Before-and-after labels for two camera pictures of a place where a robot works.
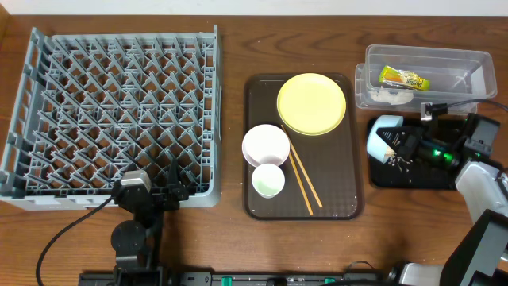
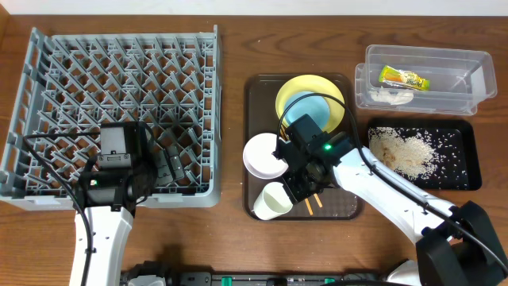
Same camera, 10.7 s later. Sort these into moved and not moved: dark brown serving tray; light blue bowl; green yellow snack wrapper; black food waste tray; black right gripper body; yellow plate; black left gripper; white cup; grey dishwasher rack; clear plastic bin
Moved: black right gripper body; white cup; light blue bowl; black left gripper
Not moved: dark brown serving tray; green yellow snack wrapper; grey dishwasher rack; yellow plate; black food waste tray; clear plastic bin
